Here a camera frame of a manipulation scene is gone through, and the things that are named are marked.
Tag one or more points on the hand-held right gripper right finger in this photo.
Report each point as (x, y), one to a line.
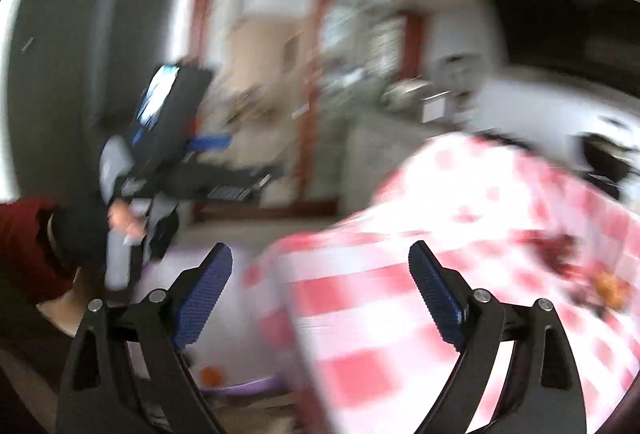
(435, 294)

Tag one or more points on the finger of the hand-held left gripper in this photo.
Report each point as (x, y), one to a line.
(210, 142)
(225, 181)

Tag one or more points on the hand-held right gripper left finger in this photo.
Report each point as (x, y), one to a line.
(205, 299)

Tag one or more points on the white cardboard box purple rim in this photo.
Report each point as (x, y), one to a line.
(235, 339)

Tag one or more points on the person's left hand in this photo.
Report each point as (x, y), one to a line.
(80, 234)

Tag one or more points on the red checkered tablecloth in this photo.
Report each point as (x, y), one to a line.
(380, 314)

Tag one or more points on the grey refrigerator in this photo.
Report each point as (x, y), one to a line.
(65, 39)

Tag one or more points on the black stove burner grate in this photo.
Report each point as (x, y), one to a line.
(600, 154)

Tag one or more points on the wooden door frame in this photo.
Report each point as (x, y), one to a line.
(320, 64)

